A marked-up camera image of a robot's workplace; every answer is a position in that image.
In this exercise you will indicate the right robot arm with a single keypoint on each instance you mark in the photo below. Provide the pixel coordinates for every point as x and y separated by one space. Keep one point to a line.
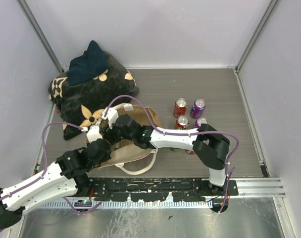
210 146

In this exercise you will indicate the canvas tote bag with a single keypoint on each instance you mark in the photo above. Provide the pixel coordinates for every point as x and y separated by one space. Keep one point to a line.
125 151

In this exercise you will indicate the purple soda can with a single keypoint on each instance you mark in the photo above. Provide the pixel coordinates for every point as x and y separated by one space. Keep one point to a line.
198 108
200 121

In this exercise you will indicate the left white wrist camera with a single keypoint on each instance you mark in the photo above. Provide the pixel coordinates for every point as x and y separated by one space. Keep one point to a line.
94 134

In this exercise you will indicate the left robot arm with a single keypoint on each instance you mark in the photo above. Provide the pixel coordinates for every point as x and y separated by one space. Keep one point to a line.
67 176

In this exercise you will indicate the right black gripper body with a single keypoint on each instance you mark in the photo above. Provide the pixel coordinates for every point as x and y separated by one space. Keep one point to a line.
115 134

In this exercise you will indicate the navy blue cloth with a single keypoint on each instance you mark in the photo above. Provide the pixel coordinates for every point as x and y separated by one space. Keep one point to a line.
90 64

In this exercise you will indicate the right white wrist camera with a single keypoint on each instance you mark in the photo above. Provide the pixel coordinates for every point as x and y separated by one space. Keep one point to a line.
110 114

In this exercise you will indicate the black floral blanket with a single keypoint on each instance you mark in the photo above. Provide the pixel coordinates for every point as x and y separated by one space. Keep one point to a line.
83 104

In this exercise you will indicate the green glass bottle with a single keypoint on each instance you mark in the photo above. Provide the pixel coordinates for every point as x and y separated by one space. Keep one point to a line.
175 149

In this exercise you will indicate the red cola can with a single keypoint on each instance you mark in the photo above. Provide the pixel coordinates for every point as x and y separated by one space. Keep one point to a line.
180 107
182 122

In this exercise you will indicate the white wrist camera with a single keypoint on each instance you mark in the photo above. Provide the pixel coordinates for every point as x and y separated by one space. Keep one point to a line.
110 114
94 134

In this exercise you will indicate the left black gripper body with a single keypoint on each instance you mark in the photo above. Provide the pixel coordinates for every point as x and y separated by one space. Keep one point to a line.
92 166

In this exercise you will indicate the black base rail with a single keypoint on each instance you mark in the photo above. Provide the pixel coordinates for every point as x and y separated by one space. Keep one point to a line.
155 189

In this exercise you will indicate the silver top can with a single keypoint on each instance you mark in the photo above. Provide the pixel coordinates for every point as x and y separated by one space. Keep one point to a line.
190 152

